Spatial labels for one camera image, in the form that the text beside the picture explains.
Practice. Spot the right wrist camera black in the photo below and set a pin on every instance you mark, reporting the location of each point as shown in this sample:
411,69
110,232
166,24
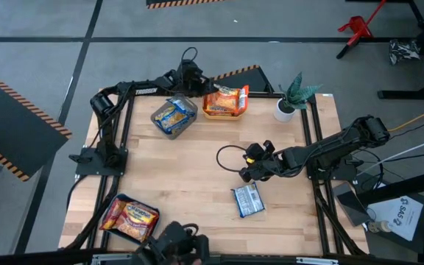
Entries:
256,151

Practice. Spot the red Maruchan noodle packet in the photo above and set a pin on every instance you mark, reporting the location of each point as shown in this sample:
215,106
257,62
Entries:
109,219
138,221

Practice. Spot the yellow plastic bin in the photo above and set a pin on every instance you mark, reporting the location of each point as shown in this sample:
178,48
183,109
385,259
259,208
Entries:
221,117

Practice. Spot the black aluminium table frame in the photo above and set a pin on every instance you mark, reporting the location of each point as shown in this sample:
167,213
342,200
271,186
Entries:
306,125

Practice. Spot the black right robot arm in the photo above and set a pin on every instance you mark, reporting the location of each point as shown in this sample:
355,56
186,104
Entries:
329,147

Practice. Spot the black desk edge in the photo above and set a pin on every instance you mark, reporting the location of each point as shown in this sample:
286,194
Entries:
410,186

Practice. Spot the silver metal bracket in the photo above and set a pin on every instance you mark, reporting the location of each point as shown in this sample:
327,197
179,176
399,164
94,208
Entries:
317,261
112,257

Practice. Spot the black tablet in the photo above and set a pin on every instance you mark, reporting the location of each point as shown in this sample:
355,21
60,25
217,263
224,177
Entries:
352,206

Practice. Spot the white printed paper sheet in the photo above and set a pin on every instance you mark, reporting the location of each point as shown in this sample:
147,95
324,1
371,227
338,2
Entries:
399,217

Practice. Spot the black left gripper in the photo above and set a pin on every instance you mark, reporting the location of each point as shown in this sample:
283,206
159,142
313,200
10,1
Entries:
190,87

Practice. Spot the black desk leg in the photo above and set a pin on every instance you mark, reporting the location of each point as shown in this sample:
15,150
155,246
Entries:
416,11

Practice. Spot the blue Maruchan noodle packet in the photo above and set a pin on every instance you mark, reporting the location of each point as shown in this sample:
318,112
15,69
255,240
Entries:
248,200
180,104
190,120
168,119

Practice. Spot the black desk foot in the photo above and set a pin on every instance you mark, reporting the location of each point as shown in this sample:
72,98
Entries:
399,94

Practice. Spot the grey plastic bin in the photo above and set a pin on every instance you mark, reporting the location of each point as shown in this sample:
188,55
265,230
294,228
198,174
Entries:
177,134

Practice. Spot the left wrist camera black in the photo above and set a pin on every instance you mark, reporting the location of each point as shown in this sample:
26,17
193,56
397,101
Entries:
190,70

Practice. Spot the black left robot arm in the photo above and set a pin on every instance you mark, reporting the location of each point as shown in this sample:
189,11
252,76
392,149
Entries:
145,91

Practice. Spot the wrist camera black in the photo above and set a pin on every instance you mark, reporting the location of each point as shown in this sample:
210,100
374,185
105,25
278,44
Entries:
190,70
256,151

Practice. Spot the teal plastic bin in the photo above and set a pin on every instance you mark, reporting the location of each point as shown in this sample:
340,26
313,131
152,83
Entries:
123,235

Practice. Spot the small cork-coloured bottle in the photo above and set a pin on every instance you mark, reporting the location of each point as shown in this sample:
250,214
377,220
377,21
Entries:
381,226

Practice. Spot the black hazard-striped platform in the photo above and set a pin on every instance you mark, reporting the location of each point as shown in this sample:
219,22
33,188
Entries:
249,82
13,121
182,1

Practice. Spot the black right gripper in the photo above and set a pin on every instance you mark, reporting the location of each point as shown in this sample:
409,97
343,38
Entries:
269,166

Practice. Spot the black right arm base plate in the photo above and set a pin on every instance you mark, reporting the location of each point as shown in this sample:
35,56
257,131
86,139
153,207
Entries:
346,173

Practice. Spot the red metal stand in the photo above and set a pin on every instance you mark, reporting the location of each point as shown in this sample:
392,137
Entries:
357,26

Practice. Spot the person's patterned shoe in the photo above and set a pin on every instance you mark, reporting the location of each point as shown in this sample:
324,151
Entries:
403,51

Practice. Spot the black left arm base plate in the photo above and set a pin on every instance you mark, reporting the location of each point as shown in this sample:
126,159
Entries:
87,167

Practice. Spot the orange Maruchan noodle packet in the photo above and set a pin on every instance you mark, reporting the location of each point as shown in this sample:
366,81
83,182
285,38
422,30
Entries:
221,103
244,99

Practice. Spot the person's hand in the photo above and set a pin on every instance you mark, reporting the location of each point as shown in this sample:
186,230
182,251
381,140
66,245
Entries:
188,262

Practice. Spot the potted plant white pot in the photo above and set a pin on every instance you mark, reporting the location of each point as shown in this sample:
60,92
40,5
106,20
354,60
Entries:
283,110

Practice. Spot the black crossbar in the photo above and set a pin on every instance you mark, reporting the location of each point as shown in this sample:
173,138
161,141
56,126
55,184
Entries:
31,259

